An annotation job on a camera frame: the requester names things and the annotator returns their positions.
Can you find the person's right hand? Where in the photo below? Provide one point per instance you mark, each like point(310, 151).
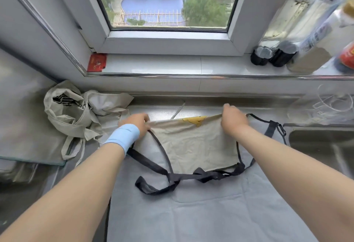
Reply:
point(234, 120)

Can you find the person's left hand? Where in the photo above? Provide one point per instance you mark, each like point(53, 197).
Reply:
point(132, 120)

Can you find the person's right fingers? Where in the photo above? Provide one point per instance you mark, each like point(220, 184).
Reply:
point(226, 109)

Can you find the person's left fingers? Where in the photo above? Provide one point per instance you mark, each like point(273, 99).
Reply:
point(144, 121)

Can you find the person's left forearm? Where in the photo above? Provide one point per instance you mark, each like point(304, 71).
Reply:
point(69, 197)

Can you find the person's right forearm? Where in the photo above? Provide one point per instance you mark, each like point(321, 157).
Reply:
point(298, 183)

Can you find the light blue wristband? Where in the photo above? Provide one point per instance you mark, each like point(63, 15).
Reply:
point(122, 137)

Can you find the crumpled beige tote bag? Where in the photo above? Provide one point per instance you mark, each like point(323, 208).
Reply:
point(83, 117)

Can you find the red card packet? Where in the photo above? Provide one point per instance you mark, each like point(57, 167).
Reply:
point(96, 62)

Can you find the black white striped cloth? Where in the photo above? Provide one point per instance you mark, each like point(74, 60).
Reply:
point(66, 100)

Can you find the clear plastic container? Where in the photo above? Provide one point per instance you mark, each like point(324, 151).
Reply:
point(326, 106)

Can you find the stainless steel sink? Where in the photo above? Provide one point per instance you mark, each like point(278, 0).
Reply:
point(323, 148)

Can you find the grey cloth mat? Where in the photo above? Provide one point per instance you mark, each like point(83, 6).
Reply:
point(199, 214)

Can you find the wide clear bottle black cap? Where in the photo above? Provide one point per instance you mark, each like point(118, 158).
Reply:
point(301, 31)

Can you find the large clear bottle beige contents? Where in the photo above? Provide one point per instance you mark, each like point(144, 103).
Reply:
point(318, 51)

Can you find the bottle with red label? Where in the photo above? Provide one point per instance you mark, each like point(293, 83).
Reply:
point(347, 56)

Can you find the white window frame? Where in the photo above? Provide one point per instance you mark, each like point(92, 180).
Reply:
point(168, 41)

